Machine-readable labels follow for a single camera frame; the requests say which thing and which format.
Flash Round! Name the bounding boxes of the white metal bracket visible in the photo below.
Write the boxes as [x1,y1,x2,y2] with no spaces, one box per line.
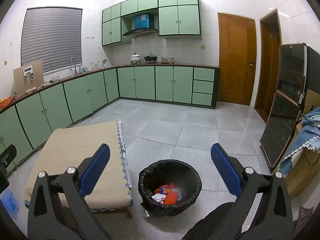
[23,65,35,82]

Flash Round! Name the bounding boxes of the green base cabinets with drawers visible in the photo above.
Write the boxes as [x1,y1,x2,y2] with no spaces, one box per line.
[117,65,220,110]

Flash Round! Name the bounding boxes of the light blue scalloped cloth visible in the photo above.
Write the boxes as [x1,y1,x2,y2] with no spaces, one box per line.
[282,110,320,173]

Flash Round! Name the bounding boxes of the blue plastic bag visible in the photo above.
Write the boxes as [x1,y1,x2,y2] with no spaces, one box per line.
[0,189,20,218]

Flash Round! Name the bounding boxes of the grey window blind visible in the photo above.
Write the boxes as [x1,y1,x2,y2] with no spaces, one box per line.
[21,7,83,75]

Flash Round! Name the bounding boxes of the range hood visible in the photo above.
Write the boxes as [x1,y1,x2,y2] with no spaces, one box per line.
[122,13,160,38]

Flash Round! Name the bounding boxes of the woven basket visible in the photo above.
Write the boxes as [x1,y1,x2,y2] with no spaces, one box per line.
[293,206,314,233]

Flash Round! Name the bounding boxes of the beige cloth covered table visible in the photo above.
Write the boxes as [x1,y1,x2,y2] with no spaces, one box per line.
[24,120,134,218]

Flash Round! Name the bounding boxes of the green wall cabinets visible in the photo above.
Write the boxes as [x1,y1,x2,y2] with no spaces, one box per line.
[102,0,202,47]

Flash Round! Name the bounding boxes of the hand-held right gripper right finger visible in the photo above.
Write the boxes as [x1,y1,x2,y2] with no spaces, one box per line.
[210,143,294,240]

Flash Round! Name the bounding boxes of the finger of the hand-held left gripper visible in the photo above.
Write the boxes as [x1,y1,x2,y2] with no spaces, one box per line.
[0,144,17,168]

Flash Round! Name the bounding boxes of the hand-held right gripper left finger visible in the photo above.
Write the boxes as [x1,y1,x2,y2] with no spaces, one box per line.
[27,143,111,240]

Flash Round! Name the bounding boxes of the black lined waste bin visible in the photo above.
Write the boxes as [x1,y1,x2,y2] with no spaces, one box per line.
[138,159,202,218]

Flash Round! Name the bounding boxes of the steel kitchen faucet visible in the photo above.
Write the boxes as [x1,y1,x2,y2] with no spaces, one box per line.
[69,57,78,75]

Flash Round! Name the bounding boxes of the colourful snack wrapper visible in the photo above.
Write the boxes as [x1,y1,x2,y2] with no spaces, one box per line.
[154,184,177,195]

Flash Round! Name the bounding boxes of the cardboard box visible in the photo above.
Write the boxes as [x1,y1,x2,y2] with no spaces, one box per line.
[272,122,320,199]

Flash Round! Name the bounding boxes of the green sink base cabinets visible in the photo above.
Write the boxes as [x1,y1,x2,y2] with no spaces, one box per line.
[0,68,120,175]

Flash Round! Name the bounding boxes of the wooden door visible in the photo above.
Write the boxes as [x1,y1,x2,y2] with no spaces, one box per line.
[217,12,257,106]
[254,9,282,123]

